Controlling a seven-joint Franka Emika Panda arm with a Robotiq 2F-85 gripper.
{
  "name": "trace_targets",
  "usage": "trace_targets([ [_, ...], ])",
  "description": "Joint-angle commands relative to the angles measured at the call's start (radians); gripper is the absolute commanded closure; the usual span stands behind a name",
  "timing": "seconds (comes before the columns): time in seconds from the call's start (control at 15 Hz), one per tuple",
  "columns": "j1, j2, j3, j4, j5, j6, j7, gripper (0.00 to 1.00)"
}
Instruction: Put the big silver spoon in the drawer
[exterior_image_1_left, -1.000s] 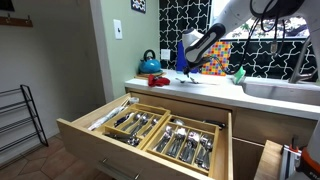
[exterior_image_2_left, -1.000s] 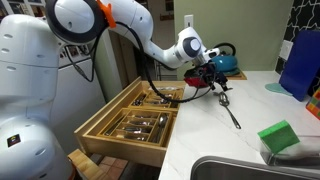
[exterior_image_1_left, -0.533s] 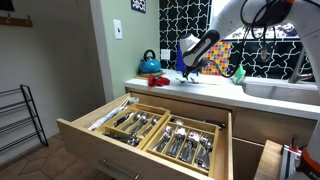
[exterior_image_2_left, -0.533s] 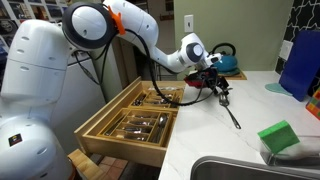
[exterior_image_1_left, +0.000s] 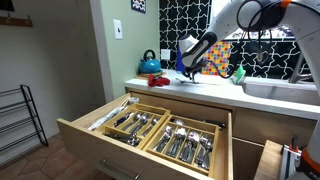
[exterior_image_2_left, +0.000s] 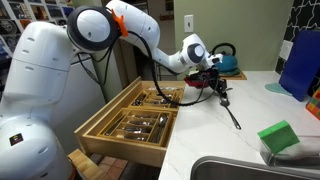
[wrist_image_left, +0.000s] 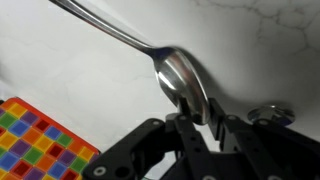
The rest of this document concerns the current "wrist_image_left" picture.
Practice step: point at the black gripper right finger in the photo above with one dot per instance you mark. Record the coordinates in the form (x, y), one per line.
(260, 146)

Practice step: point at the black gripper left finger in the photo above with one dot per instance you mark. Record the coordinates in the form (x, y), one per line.
(191, 143)

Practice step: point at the big silver spoon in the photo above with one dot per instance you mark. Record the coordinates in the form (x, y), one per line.
(173, 76)

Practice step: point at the small silver spoon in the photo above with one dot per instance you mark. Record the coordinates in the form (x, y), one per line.
(271, 112)

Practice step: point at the colourful checkered trivet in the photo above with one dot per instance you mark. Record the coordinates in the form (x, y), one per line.
(36, 143)

